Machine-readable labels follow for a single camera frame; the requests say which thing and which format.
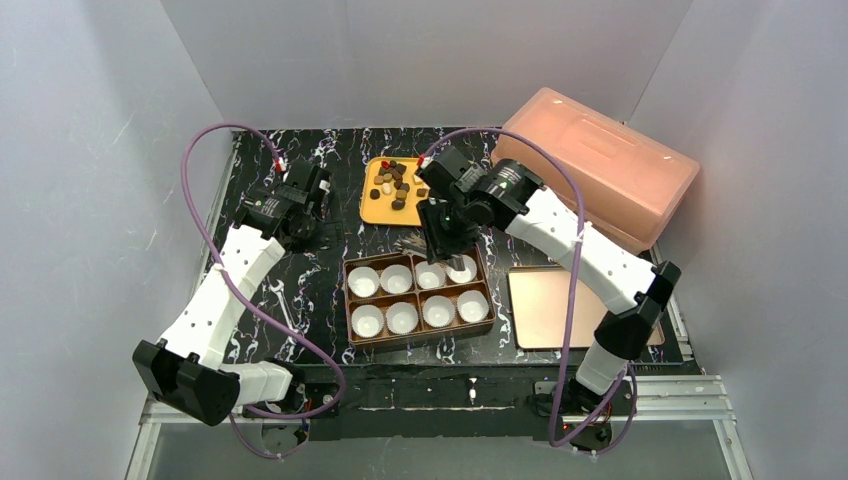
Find rose gold box lid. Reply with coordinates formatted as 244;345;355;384
507;265;666;351

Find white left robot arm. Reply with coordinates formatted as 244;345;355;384
132;161;331;426

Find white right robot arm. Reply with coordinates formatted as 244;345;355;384
415;146;681;408

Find brown chocolate box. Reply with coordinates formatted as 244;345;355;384
343;247;495;350

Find white paper cup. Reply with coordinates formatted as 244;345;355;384
456;290;489;323
414;262;446;290
347;266;380;298
379;264;413;295
446;255;477;284
422;295;456;328
350;305;385;339
385;302;419;335

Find orange plastic tray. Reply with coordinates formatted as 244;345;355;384
360;157;430;227

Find pink plastic storage case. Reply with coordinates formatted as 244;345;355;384
491;88;700;254

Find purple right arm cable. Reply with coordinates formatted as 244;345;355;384
418;127;639;456

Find aluminium frame rail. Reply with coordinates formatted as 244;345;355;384
125;375;753;479

